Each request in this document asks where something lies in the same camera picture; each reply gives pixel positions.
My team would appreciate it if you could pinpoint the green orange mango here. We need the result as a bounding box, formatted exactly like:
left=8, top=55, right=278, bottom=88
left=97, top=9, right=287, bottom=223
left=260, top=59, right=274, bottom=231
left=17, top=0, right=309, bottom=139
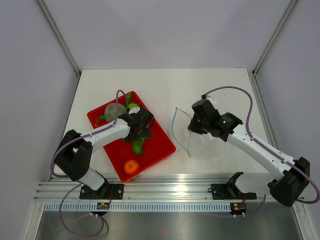
left=131, top=140, right=145, bottom=156

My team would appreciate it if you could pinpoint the clear zip top bag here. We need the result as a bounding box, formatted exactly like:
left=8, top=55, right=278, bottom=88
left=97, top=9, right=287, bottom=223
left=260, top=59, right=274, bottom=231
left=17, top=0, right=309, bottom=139
left=170, top=107, right=220, bottom=160

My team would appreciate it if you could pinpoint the netted green cantaloupe melon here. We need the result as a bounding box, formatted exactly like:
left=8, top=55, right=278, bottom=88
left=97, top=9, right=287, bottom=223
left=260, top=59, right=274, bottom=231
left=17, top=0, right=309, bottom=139
left=104, top=103, right=127, bottom=123

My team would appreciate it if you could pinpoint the orange fruit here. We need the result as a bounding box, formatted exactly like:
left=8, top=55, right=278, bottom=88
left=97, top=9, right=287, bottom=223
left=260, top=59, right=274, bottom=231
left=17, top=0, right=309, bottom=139
left=123, top=160, right=140, bottom=175

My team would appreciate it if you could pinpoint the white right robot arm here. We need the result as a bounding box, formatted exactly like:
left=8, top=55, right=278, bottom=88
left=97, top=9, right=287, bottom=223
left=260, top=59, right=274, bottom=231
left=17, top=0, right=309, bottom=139
left=188, top=98, right=310, bottom=207

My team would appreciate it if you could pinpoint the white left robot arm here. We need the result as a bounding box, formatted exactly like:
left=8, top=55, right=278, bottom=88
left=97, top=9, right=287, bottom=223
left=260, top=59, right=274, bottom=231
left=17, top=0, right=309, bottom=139
left=51, top=107, right=155, bottom=199

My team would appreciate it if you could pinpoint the small green striped watermelon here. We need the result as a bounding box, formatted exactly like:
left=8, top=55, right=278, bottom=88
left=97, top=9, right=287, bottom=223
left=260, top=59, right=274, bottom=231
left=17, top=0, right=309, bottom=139
left=128, top=102, right=141, bottom=114

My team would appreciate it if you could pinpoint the long green chili pepper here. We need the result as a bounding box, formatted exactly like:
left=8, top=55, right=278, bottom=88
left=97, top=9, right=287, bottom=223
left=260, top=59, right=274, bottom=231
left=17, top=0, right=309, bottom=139
left=126, top=92, right=132, bottom=105

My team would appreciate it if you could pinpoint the small green pepper left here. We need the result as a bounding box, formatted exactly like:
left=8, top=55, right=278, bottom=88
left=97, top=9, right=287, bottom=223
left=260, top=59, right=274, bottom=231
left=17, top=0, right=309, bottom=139
left=98, top=115, right=106, bottom=121

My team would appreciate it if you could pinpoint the left controller board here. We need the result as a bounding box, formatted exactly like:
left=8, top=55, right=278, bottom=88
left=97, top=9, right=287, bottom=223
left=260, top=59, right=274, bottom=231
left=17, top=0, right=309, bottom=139
left=97, top=202, right=110, bottom=210

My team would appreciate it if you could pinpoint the controller board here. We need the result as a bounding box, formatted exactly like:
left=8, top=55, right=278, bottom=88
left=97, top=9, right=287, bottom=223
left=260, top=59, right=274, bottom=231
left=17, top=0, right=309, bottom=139
left=231, top=202, right=247, bottom=211
left=97, top=202, right=110, bottom=210

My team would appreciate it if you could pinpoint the right controller board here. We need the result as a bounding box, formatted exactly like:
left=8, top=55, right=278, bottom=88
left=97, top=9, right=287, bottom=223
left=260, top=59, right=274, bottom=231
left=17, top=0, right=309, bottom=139
left=231, top=202, right=247, bottom=211

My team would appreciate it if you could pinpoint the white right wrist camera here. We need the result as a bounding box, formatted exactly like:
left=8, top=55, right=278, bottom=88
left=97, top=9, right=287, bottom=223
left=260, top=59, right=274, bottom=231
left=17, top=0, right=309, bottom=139
left=201, top=94, right=218, bottom=105

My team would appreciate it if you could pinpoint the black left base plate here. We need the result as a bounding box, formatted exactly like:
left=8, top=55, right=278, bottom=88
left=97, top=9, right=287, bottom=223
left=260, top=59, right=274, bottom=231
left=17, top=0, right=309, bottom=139
left=79, top=183, right=125, bottom=200

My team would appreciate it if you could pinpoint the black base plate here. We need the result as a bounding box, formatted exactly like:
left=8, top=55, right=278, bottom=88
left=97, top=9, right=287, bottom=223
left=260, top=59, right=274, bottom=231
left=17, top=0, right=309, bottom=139
left=207, top=183, right=257, bottom=201
left=79, top=183, right=125, bottom=200

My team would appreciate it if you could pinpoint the aluminium mounting rail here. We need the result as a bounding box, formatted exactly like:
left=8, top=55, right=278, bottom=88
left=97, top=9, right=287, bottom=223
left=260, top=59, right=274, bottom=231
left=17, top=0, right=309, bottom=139
left=34, top=172, right=303, bottom=201

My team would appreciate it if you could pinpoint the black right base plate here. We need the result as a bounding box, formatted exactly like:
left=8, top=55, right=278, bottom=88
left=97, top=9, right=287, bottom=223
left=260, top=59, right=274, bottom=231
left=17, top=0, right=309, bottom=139
left=207, top=183, right=257, bottom=201

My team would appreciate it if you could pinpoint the left aluminium frame post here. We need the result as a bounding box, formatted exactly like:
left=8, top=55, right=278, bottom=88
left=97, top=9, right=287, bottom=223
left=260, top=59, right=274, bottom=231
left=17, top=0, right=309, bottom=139
left=35, top=0, right=82, bottom=79

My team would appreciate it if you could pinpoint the aluminium frame post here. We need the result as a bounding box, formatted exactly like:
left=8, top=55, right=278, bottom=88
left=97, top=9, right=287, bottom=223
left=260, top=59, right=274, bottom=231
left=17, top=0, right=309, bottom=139
left=35, top=0, right=82, bottom=79
left=252, top=0, right=300, bottom=77

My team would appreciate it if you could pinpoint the white slotted cable duct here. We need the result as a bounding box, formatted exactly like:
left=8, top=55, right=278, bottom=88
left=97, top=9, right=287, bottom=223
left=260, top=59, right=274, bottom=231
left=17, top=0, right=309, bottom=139
left=44, top=201, right=231, bottom=213

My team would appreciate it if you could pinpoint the right aluminium frame post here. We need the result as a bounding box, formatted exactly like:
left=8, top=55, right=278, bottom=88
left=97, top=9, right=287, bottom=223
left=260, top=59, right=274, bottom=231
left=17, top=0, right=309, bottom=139
left=252, top=0, right=300, bottom=77

